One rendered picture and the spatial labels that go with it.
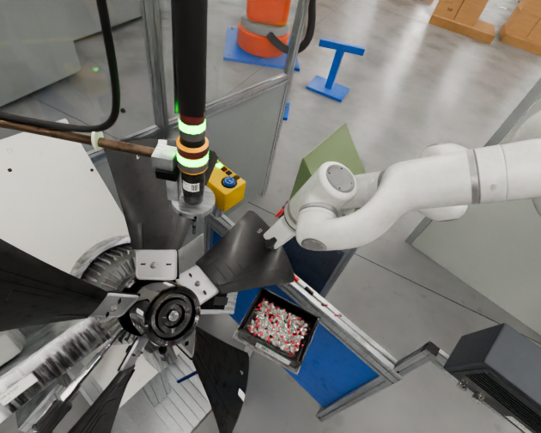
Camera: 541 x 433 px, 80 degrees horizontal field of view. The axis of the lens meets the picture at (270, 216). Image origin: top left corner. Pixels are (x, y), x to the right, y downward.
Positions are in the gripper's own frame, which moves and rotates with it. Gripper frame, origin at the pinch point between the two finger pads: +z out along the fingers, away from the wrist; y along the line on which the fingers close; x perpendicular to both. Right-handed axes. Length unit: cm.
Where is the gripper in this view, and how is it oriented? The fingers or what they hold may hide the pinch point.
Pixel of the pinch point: (273, 241)
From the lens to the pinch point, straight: 85.4
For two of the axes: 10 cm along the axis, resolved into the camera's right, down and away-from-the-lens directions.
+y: -6.5, 5.0, -5.7
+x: 6.6, 7.5, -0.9
